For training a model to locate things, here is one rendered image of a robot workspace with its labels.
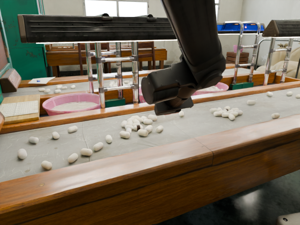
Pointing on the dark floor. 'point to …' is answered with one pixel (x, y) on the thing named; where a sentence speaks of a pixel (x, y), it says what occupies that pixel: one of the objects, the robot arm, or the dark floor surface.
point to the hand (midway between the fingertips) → (160, 110)
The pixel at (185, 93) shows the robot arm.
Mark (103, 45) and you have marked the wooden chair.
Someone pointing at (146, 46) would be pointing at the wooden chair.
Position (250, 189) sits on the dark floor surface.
